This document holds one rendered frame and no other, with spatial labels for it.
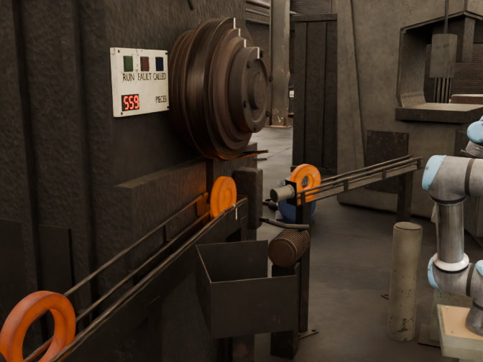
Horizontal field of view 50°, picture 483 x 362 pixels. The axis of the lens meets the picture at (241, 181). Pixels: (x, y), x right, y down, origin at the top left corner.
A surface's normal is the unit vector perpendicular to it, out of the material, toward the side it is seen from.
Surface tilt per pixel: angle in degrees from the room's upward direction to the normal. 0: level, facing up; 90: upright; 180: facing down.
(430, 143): 90
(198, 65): 68
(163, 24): 90
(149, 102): 90
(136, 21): 90
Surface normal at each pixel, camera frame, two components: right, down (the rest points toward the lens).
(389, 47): -0.59, 0.17
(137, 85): 0.92, 0.08
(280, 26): -0.38, 0.20
